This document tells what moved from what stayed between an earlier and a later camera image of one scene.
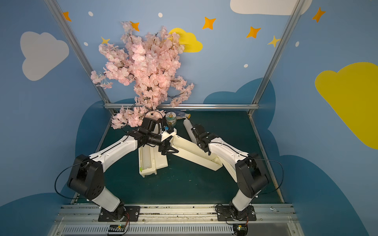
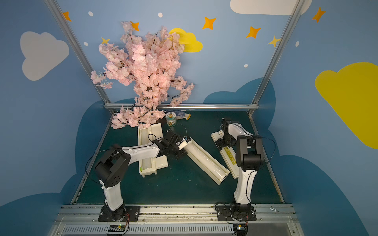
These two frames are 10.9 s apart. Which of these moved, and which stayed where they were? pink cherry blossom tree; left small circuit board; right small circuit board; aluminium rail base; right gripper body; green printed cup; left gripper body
Moved: left gripper body; right gripper body
Stayed: aluminium rail base; left small circuit board; pink cherry blossom tree; right small circuit board; green printed cup
